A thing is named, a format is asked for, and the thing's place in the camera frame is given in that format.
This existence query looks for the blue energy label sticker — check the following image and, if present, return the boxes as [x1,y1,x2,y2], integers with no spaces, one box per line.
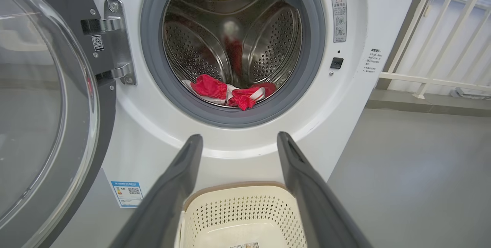
[111,181,144,208]

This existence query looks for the washer drum opening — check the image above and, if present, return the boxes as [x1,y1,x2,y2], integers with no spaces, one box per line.
[140,0,326,128]

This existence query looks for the white front-load washing machine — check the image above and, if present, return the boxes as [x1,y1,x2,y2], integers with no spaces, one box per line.
[77,0,423,208]

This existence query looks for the cream perforated laundry basket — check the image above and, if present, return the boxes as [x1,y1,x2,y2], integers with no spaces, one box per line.
[175,182,307,248]

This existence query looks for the red and white garment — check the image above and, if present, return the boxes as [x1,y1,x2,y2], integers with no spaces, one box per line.
[182,74,277,111]

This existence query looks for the white metal railing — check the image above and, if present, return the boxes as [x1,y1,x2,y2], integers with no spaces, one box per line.
[378,0,491,99]

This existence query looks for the metal door hinge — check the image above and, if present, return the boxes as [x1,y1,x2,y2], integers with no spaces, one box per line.
[81,0,137,86]

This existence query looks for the round glass washer door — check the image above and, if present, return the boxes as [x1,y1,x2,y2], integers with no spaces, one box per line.
[0,0,117,248]

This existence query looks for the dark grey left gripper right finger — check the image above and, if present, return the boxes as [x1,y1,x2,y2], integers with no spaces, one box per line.
[277,132,373,248]

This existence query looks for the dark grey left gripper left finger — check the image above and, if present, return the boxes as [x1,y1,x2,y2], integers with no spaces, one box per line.
[109,134,204,248]

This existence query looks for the steel washer drum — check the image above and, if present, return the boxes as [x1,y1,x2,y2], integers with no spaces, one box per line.
[163,0,302,108]

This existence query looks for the grey warning label sticker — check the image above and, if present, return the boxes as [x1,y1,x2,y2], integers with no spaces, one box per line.
[331,0,348,43]

